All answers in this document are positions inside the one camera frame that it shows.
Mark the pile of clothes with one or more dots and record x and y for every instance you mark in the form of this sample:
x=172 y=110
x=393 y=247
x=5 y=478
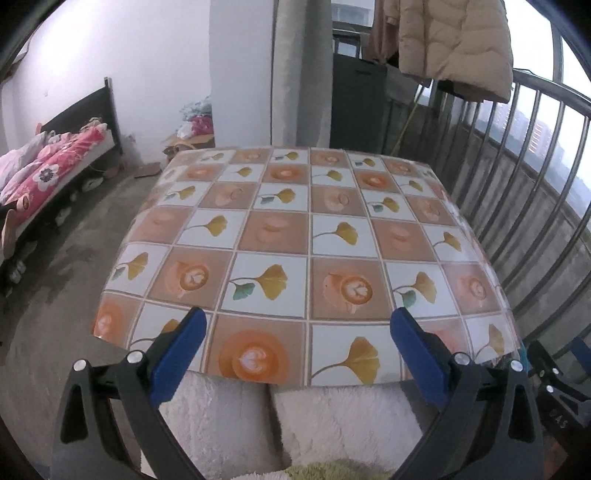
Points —
x=198 y=117

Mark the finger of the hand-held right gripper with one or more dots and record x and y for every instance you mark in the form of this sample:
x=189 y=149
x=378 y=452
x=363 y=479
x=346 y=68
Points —
x=551 y=378
x=582 y=357

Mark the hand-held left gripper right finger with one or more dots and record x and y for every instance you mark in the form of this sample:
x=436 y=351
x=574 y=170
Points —
x=418 y=355

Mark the pink floral blanket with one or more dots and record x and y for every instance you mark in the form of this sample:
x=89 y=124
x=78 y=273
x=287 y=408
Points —
x=55 y=161

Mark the dark cabinet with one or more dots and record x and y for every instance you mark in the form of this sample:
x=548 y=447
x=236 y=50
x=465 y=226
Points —
x=358 y=101

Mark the tan hanging garment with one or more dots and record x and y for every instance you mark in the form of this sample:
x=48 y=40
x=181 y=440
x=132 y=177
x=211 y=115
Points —
x=383 y=32

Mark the grey curtain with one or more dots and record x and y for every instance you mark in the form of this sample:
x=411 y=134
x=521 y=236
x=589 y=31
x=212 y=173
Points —
x=300 y=69

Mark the metal balcony railing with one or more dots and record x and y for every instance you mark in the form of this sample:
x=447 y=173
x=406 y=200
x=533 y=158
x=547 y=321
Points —
x=554 y=85

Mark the white fluffy towel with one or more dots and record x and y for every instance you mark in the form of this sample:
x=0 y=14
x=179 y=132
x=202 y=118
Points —
x=221 y=424

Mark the white shoe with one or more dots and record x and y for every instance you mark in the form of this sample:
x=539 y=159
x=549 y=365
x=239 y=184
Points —
x=92 y=184

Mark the yellow stick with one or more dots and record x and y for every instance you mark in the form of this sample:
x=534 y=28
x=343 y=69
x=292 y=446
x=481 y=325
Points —
x=404 y=129

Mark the beige puffer jacket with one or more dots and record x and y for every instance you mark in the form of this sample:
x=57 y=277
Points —
x=452 y=41

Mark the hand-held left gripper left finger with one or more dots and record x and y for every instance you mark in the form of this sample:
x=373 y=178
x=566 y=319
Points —
x=180 y=350

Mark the pale pink quilt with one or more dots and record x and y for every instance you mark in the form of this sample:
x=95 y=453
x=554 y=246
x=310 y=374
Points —
x=18 y=154

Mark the dark bed frame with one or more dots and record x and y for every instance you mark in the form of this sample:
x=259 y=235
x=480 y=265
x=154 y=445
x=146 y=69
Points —
x=78 y=108

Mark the grey hanging garment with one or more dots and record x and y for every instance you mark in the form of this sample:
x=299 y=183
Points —
x=406 y=85

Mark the flat cardboard piece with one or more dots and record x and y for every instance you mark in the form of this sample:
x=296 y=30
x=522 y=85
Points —
x=147 y=170

